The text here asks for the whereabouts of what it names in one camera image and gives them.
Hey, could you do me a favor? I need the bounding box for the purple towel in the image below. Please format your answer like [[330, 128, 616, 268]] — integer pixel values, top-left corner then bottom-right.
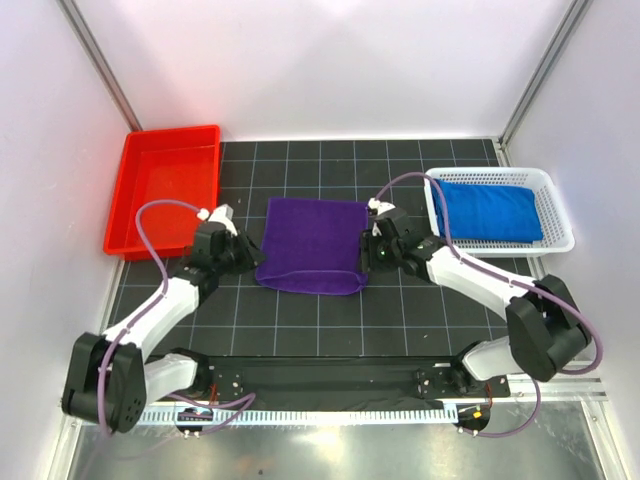
[[255, 197, 368, 296]]

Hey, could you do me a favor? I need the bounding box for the blue towel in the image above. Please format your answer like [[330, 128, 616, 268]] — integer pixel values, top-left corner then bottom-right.
[[437, 180, 544, 244]]

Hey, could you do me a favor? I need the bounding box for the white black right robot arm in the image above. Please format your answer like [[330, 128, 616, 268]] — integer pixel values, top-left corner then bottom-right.
[[360, 203, 593, 396]]

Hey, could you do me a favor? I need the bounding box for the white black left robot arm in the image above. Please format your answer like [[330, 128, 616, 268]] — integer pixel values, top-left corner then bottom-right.
[[61, 221, 266, 433]]

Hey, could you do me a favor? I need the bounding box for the black grid cutting mat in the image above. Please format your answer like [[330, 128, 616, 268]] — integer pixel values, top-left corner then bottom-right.
[[94, 139, 557, 358]]

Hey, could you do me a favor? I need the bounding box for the red plastic bin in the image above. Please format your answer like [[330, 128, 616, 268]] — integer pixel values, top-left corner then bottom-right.
[[103, 125, 221, 261]]

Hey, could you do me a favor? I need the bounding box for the white plastic mesh basket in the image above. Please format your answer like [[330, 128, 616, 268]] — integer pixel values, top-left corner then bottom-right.
[[424, 167, 575, 258]]

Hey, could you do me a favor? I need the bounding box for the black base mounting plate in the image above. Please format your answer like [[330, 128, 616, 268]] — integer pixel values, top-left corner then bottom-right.
[[205, 356, 510, 407]]

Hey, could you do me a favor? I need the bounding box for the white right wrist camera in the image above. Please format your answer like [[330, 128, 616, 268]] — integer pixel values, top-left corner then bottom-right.
[[367, 198, 396, 217]]

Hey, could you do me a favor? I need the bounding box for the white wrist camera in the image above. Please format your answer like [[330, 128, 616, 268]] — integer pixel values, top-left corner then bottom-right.
[[196, 204, 238, 236], [367, 198, 396, 217]]

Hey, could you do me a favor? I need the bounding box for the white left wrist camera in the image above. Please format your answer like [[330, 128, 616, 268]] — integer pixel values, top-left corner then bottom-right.
[[196, 204, 238, 236]]

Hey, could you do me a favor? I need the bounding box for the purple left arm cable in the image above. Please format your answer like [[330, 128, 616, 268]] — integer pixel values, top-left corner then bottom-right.
[[97, 199, 256, 435]]

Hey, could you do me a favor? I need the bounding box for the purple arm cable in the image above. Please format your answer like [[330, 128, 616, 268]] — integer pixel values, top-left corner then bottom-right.
[[97, 199, 256, 435], [375, 172, 604, 439]]

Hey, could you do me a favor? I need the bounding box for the left aluminium corner post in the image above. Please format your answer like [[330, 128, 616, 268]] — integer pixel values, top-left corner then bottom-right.
[[55, 0, 142, 132]]

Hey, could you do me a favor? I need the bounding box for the aluminium corner post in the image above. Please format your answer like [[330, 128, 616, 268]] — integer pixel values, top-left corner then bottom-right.
[[55, 0, 142, 132], [499, 0, 592, 150]]

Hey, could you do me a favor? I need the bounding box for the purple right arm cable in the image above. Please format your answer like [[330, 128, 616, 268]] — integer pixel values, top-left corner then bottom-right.
[[375, 172, 604, 439]]

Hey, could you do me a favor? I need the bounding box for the aluminium front rail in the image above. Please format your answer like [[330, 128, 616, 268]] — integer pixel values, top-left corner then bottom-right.
[[59, 362, 609, 426]]

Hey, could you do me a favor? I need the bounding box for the right aluminium corner post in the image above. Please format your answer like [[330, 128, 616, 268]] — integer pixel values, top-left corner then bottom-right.
[[499, 0, 592, 150]]

